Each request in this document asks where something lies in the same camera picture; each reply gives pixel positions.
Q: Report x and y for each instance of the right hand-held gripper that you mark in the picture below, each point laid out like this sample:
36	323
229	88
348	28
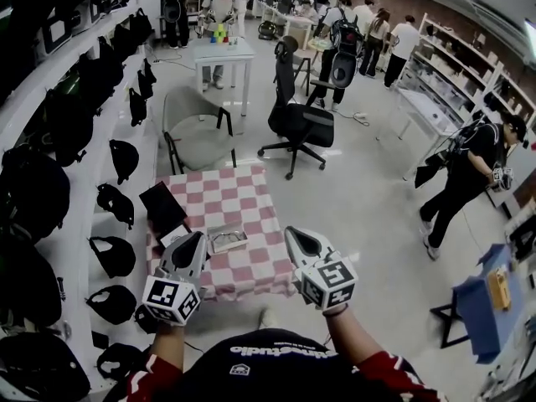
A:
331	283

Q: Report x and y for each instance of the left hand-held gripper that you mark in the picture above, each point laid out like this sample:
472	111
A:
169	300

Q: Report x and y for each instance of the thin-framed eyeglasses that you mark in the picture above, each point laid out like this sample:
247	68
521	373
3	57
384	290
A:
229	236

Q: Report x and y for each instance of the grey glasses case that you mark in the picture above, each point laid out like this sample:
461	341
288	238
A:
222	226

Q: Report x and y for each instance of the person's left forearm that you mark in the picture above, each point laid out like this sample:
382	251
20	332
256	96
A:
167	346

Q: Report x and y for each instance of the person's right forearm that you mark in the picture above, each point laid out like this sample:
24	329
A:
345	337

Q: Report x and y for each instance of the dark wrist band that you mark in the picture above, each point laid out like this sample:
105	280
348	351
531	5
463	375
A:
335	313

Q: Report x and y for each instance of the person's legs and shoes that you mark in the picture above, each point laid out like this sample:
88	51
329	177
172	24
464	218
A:
268	317

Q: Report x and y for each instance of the black phone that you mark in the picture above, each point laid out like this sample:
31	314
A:
99	339

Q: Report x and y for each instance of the person's black and red shirt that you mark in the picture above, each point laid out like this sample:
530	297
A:
268	375

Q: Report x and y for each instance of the white metal shelving rack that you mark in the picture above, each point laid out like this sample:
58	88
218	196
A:
79	224

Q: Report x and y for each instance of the pink and white checkered tablecloth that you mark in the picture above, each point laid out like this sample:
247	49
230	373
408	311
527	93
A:
234	199

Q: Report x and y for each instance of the blue table cover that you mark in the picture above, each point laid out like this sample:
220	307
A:
481	316

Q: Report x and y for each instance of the black office chair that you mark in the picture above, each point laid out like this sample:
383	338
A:
301	120

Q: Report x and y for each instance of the white power strip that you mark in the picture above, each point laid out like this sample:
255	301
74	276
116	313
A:
361	118

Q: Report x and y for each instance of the wooden box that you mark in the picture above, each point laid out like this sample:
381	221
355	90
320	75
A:
499	289

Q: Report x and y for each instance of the grey armchair with black legs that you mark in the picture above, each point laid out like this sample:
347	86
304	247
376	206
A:
197	132

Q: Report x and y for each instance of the row of black bags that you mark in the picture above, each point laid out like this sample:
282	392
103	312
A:
33	191

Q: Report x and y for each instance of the white side table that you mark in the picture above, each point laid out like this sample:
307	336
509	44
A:
423	107

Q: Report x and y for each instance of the black oval hanging pack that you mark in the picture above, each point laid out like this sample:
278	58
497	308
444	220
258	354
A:
343	69

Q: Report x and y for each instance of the white storage shelving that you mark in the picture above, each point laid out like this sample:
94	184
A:
460	69

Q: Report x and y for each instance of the pile of coloured cups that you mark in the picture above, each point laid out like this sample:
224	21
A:
220	35

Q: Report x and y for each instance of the black frame with white print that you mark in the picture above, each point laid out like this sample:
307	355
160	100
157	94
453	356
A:
173	238

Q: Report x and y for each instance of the black picture frame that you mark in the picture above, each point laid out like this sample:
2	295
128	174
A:
161	209

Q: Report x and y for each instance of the black crossed table frame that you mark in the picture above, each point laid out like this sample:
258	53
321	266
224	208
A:
450	321

